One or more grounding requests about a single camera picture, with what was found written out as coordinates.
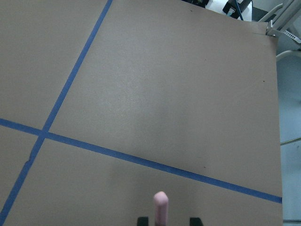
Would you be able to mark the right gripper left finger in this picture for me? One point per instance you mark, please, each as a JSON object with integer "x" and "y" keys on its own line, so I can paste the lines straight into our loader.
{"x": 142, "y": 221}

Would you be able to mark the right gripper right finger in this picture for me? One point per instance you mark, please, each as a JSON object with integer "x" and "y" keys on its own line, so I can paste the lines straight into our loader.
{"x": 195, "y": 221}

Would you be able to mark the aluminium frame post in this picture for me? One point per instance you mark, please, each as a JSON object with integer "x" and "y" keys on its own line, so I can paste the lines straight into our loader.
{"x": 289, "y": 11}

